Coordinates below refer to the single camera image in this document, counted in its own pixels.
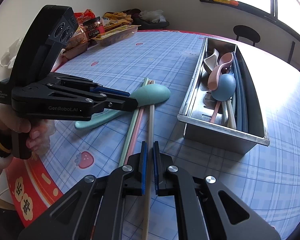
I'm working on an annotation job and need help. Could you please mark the teal plastic spoon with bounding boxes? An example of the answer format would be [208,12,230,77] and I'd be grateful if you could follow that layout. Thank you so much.
[75,84,171,131]

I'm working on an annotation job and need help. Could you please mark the cream white plastic spoon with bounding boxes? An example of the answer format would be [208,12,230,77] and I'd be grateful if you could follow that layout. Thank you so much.
[203,49,219,74]

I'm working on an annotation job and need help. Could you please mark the blue plastic spoon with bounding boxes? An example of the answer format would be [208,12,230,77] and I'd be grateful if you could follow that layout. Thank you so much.
[211,74,236,101]

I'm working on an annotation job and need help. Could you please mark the dark blue chopstick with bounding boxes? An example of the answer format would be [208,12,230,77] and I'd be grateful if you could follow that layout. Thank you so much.
[235,52,249,133]

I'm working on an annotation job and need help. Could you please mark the pink plastic spoon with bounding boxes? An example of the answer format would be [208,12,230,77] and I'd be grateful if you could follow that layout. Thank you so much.
[207,53,233,91]

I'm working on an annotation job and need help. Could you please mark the pink chopstick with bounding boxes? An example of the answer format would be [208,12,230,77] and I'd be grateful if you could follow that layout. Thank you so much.
[125,105,147,164]

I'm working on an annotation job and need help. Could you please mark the person's left hand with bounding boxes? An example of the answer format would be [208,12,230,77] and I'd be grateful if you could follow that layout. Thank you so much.
[0,103,55,155]

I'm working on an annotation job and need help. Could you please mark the white plastic bag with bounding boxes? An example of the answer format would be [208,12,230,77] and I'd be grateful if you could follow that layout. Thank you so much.
[0,37,23,69]

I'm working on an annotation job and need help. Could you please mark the blue plaid table mat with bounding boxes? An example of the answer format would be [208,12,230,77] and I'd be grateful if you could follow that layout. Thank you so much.
[41,31,300,239]

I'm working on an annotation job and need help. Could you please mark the brown pastry box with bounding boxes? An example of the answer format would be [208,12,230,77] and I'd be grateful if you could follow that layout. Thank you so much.
[61,28,88,60]

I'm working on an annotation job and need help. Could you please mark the yellow packaged food tray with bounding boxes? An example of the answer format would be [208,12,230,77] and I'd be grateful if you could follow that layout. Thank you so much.
[93,25,139,47]

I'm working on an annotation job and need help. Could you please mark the dark sauce jar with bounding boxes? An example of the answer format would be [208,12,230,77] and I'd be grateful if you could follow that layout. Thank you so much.
[83,16,105,40]

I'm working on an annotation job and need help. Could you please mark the yellow snack packages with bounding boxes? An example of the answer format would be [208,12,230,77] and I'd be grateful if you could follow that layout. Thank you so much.
[103,12,133,29]

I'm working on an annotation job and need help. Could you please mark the red snack bags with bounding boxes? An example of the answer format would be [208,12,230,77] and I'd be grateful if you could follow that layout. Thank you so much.
[74,9,96,25]

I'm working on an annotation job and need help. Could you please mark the stainless steel utensil tray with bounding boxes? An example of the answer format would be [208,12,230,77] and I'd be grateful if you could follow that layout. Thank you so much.
[177,37,270,154]

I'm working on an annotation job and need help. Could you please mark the black side chair with bag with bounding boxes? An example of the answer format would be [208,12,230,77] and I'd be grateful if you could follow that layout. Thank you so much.
[123,8,170,30]

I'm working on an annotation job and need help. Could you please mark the black round stool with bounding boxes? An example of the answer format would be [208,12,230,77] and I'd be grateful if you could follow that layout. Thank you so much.
[233,25,261,46]

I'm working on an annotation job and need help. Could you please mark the yellow orange toy on sill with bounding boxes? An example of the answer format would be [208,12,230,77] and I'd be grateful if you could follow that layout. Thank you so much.
[213,0,239,7]

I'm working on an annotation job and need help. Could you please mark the black metal rack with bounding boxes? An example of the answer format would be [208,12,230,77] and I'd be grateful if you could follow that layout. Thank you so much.
[287,41,300,69]

